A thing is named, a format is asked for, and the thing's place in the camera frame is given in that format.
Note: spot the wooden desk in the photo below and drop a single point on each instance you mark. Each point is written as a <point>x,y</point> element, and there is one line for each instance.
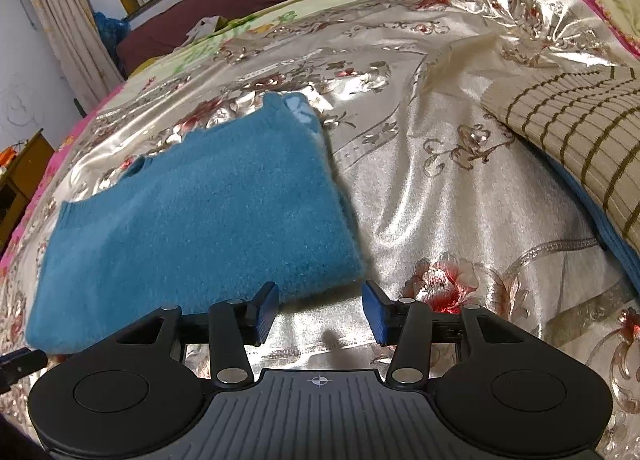
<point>25,179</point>

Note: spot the white crumpled cloth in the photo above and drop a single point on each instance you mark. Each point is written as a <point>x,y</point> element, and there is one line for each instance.
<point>206,27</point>

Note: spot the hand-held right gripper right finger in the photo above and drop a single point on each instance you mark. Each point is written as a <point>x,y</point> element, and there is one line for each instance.
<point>377,312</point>

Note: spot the beige curtain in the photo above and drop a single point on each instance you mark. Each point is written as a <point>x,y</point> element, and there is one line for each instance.
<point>70,24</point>

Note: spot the beige striped garment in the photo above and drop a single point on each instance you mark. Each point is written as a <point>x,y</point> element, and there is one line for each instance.
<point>575,139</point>

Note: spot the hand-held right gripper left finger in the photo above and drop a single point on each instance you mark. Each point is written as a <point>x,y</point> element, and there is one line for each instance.
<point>267,312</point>

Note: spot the pink and yellow quilt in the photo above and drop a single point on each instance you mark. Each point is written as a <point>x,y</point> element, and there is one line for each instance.
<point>615,9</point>

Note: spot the orange item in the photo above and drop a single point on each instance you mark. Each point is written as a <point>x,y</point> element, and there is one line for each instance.
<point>7,155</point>

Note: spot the floral satin blanket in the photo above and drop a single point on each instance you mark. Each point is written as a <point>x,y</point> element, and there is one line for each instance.
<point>450,179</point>

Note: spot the blue plastic bag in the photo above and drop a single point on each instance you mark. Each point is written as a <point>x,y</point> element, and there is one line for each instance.
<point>111,34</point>

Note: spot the blue flower-print sweater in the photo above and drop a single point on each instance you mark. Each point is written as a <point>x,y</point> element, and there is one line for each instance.
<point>200,230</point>

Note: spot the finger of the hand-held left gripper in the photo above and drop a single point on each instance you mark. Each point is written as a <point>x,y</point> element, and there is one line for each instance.
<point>22,362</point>

